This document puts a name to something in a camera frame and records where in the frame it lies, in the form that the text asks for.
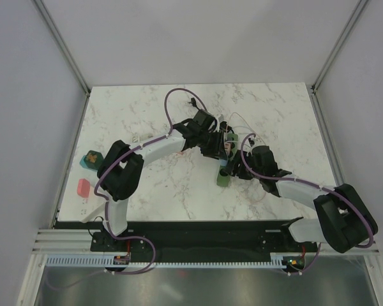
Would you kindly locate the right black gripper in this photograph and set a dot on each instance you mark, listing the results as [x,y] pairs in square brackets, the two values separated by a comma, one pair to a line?
[232,169]

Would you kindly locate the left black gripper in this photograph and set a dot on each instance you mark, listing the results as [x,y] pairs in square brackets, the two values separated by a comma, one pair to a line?
[217,151]

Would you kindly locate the green power strip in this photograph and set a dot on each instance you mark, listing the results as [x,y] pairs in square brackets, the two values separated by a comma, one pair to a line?
[223,176]

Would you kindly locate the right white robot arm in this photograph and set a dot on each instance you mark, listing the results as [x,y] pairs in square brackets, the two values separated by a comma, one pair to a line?
[343,220]

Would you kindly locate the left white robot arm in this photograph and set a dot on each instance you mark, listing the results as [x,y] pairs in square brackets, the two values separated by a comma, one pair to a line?
[120,172]

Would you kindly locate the pink plug adapter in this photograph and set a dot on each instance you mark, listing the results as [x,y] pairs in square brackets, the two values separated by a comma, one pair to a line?
[83,188]

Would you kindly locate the teal block with orange top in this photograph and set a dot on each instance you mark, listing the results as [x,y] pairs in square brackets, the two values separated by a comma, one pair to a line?
[92,160]

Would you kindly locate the white power strip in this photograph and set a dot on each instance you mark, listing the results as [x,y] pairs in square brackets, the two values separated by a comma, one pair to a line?
[91,208]

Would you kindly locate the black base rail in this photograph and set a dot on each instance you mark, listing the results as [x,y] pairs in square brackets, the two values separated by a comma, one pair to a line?
[202,240]

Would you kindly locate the white slotted cable duct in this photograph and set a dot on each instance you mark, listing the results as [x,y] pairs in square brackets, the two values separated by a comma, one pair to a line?
[115,261]

